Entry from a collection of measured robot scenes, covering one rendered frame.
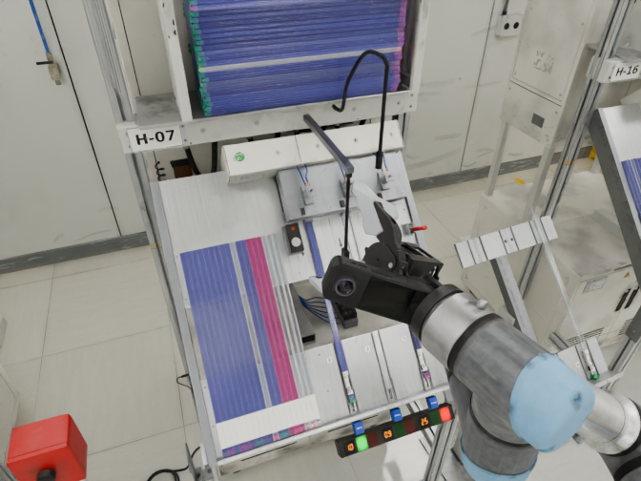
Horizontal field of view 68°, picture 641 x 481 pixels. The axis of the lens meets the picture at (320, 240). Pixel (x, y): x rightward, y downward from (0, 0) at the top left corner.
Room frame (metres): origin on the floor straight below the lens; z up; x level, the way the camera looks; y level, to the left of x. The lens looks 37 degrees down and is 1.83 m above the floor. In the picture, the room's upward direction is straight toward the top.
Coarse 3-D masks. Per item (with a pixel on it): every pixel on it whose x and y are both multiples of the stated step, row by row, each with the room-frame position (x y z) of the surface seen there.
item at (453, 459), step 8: (504, 312) 0.98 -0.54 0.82; (512, 320) 0.95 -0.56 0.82; (456, 432) 1.07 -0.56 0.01; (424, 440) 1.04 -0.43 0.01; (456, 440) 1.00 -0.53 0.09; (424, 448) 1.01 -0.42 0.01; (456, 448) 0.99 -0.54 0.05; (448, 456) 0.97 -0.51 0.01; (456, 456) 0.97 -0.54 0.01; (448, 464) 0.94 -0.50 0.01; (456, 464) 0.94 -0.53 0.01; (448, 472) 0.91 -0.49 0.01; (456, 472) 0.91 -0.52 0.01; (464, 472) 0.91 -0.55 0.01; (448, 480) 0.88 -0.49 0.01; (456, 480) 0.88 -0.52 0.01; (464, 480) 0.88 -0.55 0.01; (472, 480) 0.88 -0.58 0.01
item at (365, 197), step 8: (360, 184) 0.52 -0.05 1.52; (352, 192) 0.51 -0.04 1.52; (360, 192) 0.50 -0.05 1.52; (368, 192) 0.50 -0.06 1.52; (360, 200) 0.50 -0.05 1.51; (368, 200) 0.49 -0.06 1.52; (376, 200) 0.48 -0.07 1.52; (384, 200) 0.51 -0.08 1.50; (360, 208) 0.49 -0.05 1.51; (368, 208) 0.48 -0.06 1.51; (384, 208) 0.50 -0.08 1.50; (392, 208) 0.51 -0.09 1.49; (368, 216) 0.47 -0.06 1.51; (376, 216) 0.47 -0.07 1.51; (392, 216) 0.50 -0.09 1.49; (368, 224) 0.47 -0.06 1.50; (376, 224) 0.46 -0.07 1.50; (368, 232) 0.46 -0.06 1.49; (376, 232) 0.45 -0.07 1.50
